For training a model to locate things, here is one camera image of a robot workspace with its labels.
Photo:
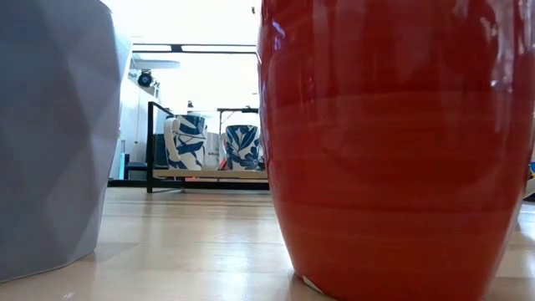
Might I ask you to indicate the white mug with black lettering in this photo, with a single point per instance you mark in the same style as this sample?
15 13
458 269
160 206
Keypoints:
214 150

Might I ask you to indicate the lavender faceted mug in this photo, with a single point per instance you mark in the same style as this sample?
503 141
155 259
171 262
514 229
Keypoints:
54 146

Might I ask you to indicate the red and white mug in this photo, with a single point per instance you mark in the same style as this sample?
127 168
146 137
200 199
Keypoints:
376 167

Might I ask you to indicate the black frame table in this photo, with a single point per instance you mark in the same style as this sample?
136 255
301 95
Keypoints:
238 110

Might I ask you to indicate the wooden shelf riser black frame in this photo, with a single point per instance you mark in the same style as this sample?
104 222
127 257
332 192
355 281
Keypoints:
209 173

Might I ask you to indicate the black aluminium table frame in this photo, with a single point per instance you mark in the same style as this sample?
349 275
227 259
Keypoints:
125 183

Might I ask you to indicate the white mug blue floral print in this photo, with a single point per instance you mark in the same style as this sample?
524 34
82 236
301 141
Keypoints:
242 146

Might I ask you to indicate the white mug blue abstract strokes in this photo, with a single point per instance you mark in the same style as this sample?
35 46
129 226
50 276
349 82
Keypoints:
186 142

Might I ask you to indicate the black ceiling spotlight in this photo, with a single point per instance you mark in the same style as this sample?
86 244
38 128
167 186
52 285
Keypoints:
145 79

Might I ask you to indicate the long linear ceiling light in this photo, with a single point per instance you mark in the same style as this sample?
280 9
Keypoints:
209 48

